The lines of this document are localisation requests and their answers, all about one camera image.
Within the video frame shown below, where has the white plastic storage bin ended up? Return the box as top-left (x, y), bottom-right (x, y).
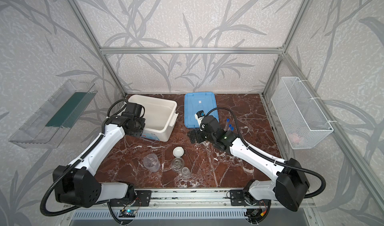
top-left (128, 94), bottom-right (179, 142)

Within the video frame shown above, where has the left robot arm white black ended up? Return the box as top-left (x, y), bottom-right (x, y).
top-left (40, 99), bottom-right (146, 217)

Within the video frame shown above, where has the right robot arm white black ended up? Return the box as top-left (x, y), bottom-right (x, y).
top-left (188, 110), bottom-right (327, 212)

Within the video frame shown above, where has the small white ceramic bowl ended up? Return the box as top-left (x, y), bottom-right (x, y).
top-left (173, 147), bottom-right (185, 158)

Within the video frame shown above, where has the blue plastic bin lid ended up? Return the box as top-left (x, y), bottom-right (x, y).
top-left (184, 92), bottom-right (217, 129)

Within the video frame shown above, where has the clear glass flask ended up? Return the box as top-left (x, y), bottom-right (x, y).
top-left (171, 158), bottom-right (185, 172)

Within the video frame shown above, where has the small clear glass beaker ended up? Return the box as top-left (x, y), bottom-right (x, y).
top-left (181, 167), bottom-right (191, 178)

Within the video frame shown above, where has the clear plastic measuring cup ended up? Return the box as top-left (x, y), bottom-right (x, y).
top-left (143, 154), bottom-right (161, 173)

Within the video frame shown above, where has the pink object in basket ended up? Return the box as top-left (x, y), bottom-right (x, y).
top-left (289, 133), bottom-right (303, 145)

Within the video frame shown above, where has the green circuit board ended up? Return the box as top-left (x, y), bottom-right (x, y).
top-left (119, 209), bottom-right (138, 218)

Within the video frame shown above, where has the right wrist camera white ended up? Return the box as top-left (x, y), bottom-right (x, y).
top-left (195, 110), bottom-right (205, 129)

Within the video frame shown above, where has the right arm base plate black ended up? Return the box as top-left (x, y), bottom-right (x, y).
top-left (228, 190), bottom-right (251, 206)

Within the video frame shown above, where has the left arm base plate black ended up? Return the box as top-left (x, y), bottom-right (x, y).
top-left (110, 190), bottom-right (152, 207)

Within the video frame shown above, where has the right circuit board with wires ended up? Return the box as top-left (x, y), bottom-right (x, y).
top-left (245, 209), bottom-right (268, 220)

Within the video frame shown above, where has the white wire mesh basket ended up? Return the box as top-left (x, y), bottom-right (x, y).
top-left (272, 77), bottom-right (334, 150)

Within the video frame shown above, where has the clear wall shelf green mat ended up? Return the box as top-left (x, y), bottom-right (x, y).
top-left (9, 79), bottom-right (98, 149)

